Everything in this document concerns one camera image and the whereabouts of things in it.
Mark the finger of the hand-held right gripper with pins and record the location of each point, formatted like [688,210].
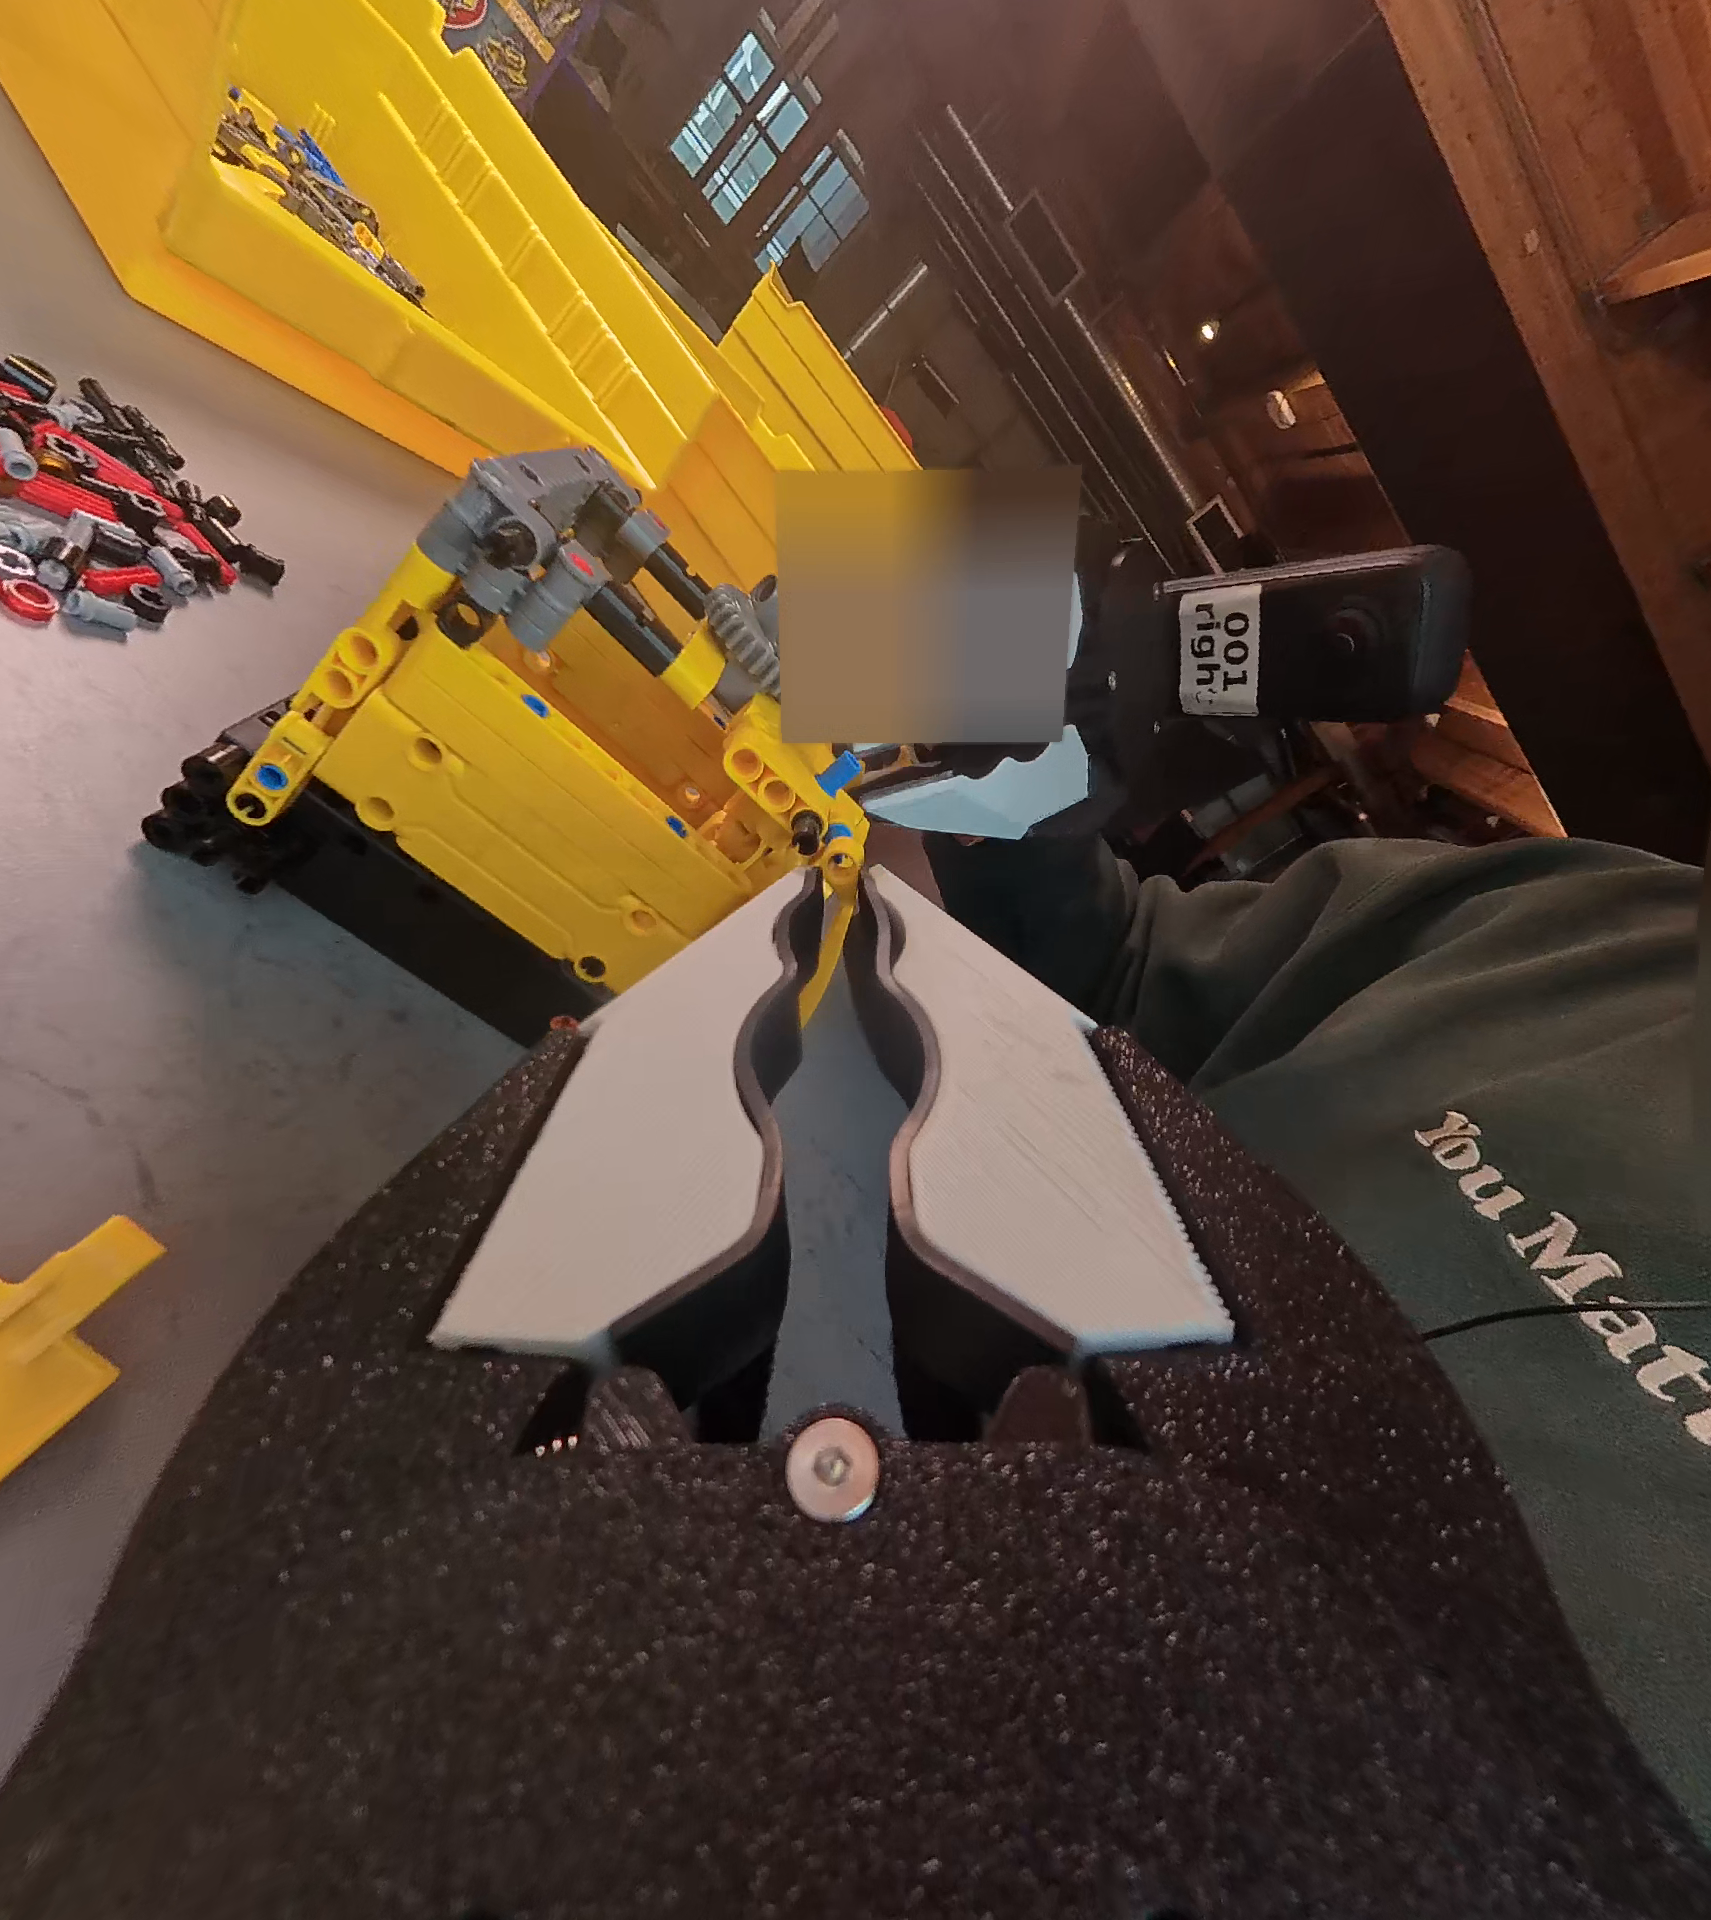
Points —
[1006,802]

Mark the green printed sweatshirt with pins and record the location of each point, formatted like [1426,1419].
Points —
[1590,1501]

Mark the paned window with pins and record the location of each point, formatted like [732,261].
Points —
[766,150]

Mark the pile of small lego parts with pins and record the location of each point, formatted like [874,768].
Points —
[314,194]

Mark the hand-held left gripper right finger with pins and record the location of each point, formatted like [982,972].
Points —
[1050,1184]

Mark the yellow lego robot model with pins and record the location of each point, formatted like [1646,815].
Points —
[526,780]

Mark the person's right forearm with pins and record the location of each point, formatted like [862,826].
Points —
[1396,961]

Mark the pile of lego pins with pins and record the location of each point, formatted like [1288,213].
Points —
[61,494]

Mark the yellow bin with small parts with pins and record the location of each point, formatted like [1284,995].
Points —
[464,180]

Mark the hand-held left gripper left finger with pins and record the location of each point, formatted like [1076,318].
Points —
[616,1184]

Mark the blue robot kit box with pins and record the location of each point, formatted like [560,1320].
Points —
[510,26]

